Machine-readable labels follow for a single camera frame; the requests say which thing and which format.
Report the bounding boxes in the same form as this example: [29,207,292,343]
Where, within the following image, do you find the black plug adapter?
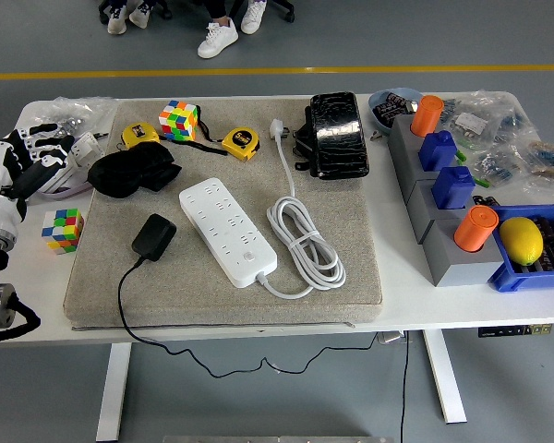
[131,213,177,263]

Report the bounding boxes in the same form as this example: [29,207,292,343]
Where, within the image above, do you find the thin black plug cord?
[117,257,380,377]

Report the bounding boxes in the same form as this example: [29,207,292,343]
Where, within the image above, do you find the white power strip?
[178,177,279,290]

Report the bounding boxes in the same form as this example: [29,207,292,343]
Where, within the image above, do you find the white socket panel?
[68,131,105,170]
[34,161,80,193]

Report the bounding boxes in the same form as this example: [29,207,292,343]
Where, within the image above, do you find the small colourful puzzle cube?
[41,208,85,254]

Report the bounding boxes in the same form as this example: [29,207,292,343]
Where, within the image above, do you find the plastic bag of metal screws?
[25,95,119,139]

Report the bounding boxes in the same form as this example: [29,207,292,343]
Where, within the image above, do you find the small yellow tape measure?
[121,123,161,150]

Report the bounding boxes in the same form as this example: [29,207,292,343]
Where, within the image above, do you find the large colourful puzzle cube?
[158,99,199,141]

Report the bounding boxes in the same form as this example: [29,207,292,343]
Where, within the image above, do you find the white grey sneaker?
[127,0,161,29]
[106,4,130,36]

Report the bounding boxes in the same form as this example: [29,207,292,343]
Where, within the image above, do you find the white table leg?
[95,341,133,443]
[422,329,468,425]

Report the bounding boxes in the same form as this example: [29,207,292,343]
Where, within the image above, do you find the yellow tape measure marked 5m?
[221,127,261,162]

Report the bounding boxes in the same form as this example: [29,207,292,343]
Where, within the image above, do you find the person's leg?
[207,0,235,25]

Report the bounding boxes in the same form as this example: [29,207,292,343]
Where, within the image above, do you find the black chair base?
[265,0,296,24]

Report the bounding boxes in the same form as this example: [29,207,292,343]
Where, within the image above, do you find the glossy black case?
[308,90,370,180]

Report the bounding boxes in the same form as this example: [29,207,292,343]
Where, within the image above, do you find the grey-brown mat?
[63,96,383,329]

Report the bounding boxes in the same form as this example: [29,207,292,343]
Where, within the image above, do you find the blue bowl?
[367,88,425,138]

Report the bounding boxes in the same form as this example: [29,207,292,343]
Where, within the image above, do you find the black components pile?
[374,91,419,128]

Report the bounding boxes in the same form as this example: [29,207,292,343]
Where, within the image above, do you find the grey holder block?
[419,214,509,288]
[405,177,475,244]
[394,147,444,204]
[387,114,427,161]

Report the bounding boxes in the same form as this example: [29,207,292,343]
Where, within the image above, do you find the orange cylinder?
[452,205,500,254]
[411,94,445,138]

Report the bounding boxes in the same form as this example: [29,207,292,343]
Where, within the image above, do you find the blue block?
[417,129,458,173]
[431,165,476,211]

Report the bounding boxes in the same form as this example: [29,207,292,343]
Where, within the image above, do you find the plastic bag with white label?
[440,90,532,149]

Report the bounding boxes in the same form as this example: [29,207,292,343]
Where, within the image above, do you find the plastic bag of blue resistors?
[470,138,532,188]

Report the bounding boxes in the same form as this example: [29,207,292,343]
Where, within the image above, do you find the blue plastic bin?
[487,202,554,293]

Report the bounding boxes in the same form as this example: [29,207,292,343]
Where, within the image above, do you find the yellow lemon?
[498,217,545,267]

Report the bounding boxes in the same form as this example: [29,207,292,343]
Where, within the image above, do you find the black table control panel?
[477,324,554,339]

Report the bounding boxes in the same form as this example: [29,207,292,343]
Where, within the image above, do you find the plastic bag of brown resistors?
[521,133,554,199]

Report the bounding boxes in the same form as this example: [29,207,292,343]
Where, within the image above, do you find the purple ribbon strap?
[31,177,93,201]

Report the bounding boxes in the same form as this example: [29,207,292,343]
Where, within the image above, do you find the black lanyard strap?
[165,106,230,157]

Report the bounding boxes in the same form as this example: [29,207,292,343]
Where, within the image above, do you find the white power strip cable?
[257,118,347,299]

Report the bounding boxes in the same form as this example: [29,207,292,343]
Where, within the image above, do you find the grey metal bracket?
[378,330,412,345]

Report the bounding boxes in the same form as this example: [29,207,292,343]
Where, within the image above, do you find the black hanging cable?
[399,330,410,443]

